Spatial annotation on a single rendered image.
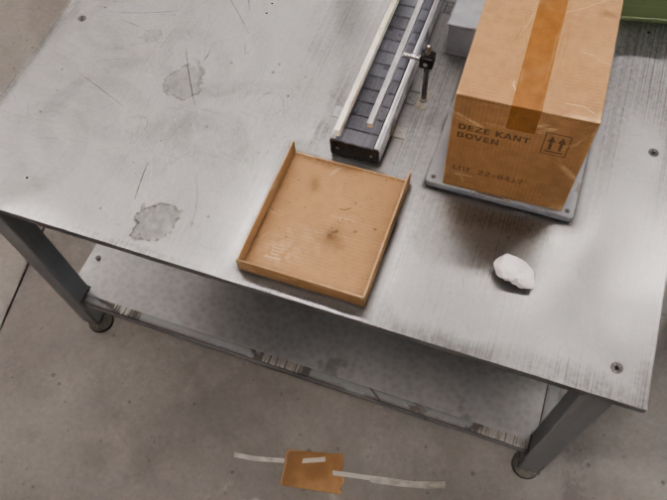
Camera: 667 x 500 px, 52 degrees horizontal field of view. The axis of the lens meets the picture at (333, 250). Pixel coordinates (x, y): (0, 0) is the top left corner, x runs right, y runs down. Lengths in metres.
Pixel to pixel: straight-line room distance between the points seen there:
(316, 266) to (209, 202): 0.27
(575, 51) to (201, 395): 1.45
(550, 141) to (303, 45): 0.70
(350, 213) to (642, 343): 0.60
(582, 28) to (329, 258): 0.62
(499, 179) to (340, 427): 1.00
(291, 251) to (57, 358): 1.19
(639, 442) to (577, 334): 0.92
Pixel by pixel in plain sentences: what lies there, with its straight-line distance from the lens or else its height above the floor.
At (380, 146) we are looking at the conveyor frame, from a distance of 1.43.
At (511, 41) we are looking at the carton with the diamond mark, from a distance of 1.30.
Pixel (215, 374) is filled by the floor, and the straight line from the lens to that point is 2.18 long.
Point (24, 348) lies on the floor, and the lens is 2.42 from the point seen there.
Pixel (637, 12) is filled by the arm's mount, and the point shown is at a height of 0.85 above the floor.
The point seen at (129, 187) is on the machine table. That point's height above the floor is 0.83.
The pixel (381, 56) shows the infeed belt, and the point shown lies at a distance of 1.59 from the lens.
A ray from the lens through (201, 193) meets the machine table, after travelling 1.46.
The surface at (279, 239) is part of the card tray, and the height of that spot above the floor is 0.83.
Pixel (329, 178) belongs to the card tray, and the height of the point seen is 0.83.
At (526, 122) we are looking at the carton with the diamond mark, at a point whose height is 1.09.
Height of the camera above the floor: 2.01
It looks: 61 degrees down
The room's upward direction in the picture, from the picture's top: 6 degrees counter-clockwise
